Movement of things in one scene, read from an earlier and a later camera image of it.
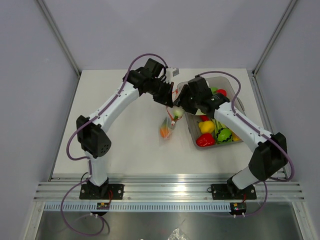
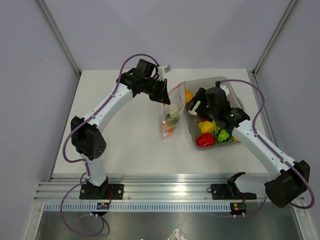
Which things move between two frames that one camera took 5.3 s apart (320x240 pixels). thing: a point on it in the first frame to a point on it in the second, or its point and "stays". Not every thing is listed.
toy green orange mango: [164, 130] to [173, 121]
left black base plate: [101, 191] stays
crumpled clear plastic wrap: [177, 234] stays
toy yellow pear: [207, 126] stays
